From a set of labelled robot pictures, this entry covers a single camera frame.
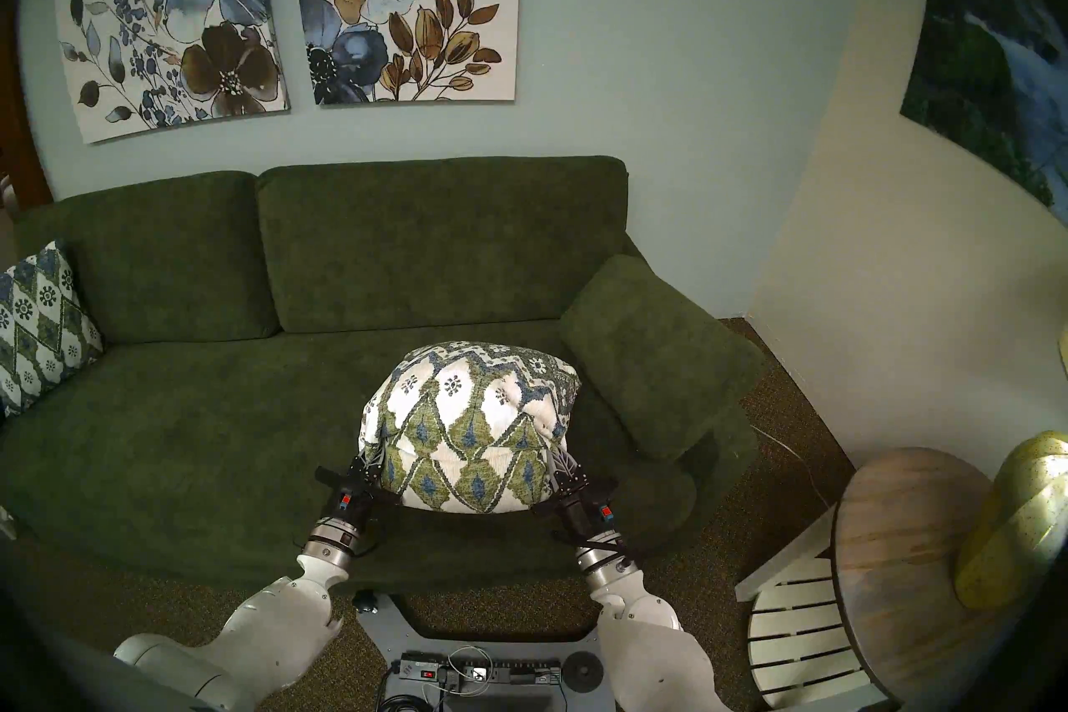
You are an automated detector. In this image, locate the dark green fabric sofa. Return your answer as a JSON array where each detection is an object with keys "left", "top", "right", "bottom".
[{"left": 0, "top": 156, "right": 769, "bottom": 595}]

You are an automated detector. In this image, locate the waterfall landscape wall picture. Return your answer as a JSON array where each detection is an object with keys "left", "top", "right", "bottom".
[{"left": 899, "top": 0, "right": 1068, "bottom": 224}]

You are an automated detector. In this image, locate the large green white patterned cushion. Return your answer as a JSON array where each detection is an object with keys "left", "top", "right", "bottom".
[{"left": 359, "top": 341, "right": 582, "bottom": 514}]

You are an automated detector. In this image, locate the green sofa armrest bolster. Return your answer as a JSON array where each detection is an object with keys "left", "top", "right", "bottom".
[{"left": 559, "top": 254, "right": 769, "bottom": 466}]

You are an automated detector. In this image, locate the brown wooden door frame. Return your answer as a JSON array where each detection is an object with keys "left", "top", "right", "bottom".
[{"left": 0, "top": 10, "right": 53, "bottom": 211}]

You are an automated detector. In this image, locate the white coiled cable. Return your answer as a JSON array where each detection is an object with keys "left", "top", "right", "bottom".
[{"left": 445, "top": 646, "right": 495, "bottom": 696}]

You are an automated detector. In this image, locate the white slatted wooden chair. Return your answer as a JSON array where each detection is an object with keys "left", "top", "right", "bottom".
[{"left": 734, "top": 506, "right": 895, "bottom": 712}]

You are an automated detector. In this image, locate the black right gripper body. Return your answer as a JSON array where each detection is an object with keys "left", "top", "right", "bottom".
[{"left": 532, "top": 475, "right": 624, "bottom": 550}]

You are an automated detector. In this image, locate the round wooden side table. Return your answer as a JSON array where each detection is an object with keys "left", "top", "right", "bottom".
[{"left": 832, "top": 447, "right": 1004, "bottom": 704}]

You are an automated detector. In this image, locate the small blue white patterned cushion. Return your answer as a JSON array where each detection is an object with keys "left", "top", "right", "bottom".
[{"left": 0, "top": 242, "right": 106, "bottom": 420}]

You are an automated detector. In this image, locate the yellow green speckled lamp base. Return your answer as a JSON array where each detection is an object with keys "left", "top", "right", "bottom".
[{"left": 953, "top": 431, "right": 1068, "bottom": 611}]

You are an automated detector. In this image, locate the narrow green sofa back cushion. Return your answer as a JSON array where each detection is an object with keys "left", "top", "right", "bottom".
[{"left": 13, "top": 171, "right": 281, "bottom": 347}]

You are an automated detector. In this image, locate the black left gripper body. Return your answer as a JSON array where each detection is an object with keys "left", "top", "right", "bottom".
[{"left": 315, "top": 467, "right": 403, "bottom": 534}]

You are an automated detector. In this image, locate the blue flower canvas painting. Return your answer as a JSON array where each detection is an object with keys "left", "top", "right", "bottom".
[{"left": 53, "top": 0, "right": 291, "bottom": 145}]

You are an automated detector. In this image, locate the black round base knob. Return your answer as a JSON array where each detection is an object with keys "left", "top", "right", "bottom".
[{"left": 562, "top": 652, "right": 604, "bottom": 694}]

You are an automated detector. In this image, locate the thin white floor cable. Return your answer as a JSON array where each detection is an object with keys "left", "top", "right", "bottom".
[{"left": 749, "top": 423, "right": 837, "bottom": 508}]

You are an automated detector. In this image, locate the grey robot base frame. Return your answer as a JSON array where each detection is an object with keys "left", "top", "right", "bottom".
[{"left": 355, "top": 590, "right": 620, "bottom": 712}]

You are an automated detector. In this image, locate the black power strip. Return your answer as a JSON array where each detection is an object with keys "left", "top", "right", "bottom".
[{"left": 398, "top": 655, "right": 562, "bottom": 689}]

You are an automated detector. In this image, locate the wide green sofa back cushion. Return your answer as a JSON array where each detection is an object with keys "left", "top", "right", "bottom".
[{"left": 256, "top": 156, "right": 630, "bottom": 335}]

